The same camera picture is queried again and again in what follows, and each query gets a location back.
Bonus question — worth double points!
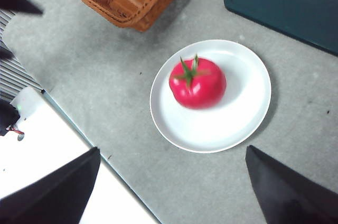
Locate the black device with red cable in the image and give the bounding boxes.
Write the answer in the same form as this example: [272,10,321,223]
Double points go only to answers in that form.
[0,99,25,136]

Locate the grey ribbed panel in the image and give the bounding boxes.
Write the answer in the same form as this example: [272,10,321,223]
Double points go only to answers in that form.
[0,10,43,100]

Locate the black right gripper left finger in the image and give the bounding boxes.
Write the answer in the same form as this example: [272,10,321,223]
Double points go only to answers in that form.
[0,146,101,224]

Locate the red tomato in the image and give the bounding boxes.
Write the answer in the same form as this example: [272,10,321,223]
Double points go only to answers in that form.
[168,54,227,110]

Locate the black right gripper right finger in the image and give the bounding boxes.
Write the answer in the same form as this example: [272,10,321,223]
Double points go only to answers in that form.
[245,144,338,224]

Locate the white round plate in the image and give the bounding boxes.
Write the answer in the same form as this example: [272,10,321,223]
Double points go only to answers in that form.
[149,39,272,154]

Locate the black rectangular tray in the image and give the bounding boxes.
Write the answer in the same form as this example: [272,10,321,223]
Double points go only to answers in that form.
[223,0,338,57]

